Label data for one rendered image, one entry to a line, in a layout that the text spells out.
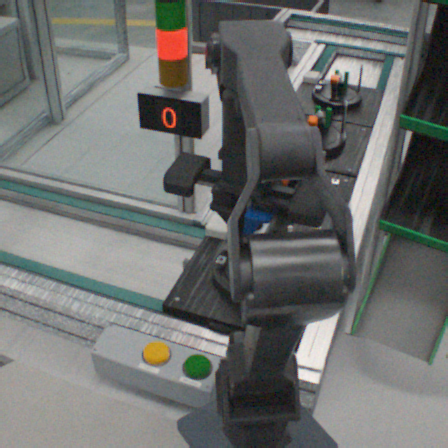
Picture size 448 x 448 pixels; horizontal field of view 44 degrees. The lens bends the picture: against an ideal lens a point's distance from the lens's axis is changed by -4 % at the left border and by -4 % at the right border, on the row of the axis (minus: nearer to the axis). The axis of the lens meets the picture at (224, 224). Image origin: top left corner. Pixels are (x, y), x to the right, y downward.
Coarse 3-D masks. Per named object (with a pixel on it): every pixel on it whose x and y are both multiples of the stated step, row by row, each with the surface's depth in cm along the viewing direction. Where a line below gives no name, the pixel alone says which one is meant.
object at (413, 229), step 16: (416, 144) 83; (432, 144) 82; (416, 160) 82; (432, 160) 81; (400, 176) 79; (416, 176) 80; (432, 176) 80; (400, 192) 80; (416, 192) 79; (432, 192) 79; (400, 208) 78; (416, 208) 78; (432, 208) 77; (384, 224) 76; (400, 224) 77; (416, 224) 77; (432, 224) 76; (416, 240) 75; (432, 240) 73
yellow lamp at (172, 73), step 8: (160, 64) 94; (168, 64) 93; (176, 64) 93; (184, 64) 94; (160, 72) 95; (168, 72) 94; (176, 72) 94; (184, 72) 95; (160, 80) 96; (168, 80) 95; (176, 80) 95; (184, 80) 96
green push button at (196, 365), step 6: (192, 354) 88; (198, 354) 88; (186, 360) 87; (192, 360) 87; (198, 360) 87; (204, 360) 87; (186, 366) 86; (192, 366) 86; (198, 366) 86; (204, 366) 86; (192, 372) 86; (198, 372) 85; (204, 372) 86
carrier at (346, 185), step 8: (336, 176) 126; (344, 176) 127; (288, 184) 117; (296, 184) 117; (344, 184) 124; (352, 184) 124; (344, 192) 122; (248, 200) 119; (248, 208) 117; (280, 208) 115; (280, 216) 115; (328, 216) 115; (272, 224) 113; (280, 224) 113; (288, 224) 113; (296, 224) 113; (328, 224) 113
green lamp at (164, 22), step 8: (184, 0) 88; (160, 8) 87; (168, 8) 87; (176, 8) 87; (184, 8) 89; (160, 16) 88; (168, 16) 88; (176, 16) 88; (184, 16) 89; (160, 24) 89; (168, 24) 89; (176, 24) 89; (184, 24) 90
